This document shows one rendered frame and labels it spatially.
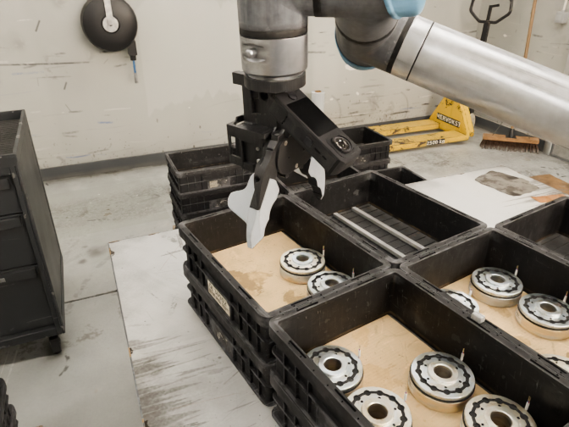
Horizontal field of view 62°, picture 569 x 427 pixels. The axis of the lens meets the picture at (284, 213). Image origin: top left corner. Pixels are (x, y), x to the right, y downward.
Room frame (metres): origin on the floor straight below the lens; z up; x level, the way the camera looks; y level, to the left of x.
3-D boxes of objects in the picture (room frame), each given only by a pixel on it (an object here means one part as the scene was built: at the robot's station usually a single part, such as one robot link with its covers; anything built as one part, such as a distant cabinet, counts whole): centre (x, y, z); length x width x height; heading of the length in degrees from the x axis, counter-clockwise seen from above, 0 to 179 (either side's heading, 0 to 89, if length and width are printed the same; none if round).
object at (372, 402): (0.49, -0.14, 0.86); 0.05 x 0.05 x 0.01
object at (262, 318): (0.87, 0.02, 0.92); 0.40 x 0.30 x 0.02; 33
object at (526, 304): (0.73, -0.51, 0.86); 0.10 x 0.10 x 0.01
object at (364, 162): (2.57, -0.36, 0.37); 0.40 x 0.30 x 0.45; 113
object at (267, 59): (0.55, 0.01, 1.37); 0.08 x 0.08 x 0.05
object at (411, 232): (1.03, -0.24, 0.87); 0.40 x 0.30 x 0.11; 33
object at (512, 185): (1.70, -0.86, 0.71); 0.22 x 0.19 x 0.01; 23
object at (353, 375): (0.58, -0.08, 0.86); 0.10 x 0.10 x 0.01
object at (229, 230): (0.87, 0.02, 0.87); 0.40 x 0.30 x 0.11; 33
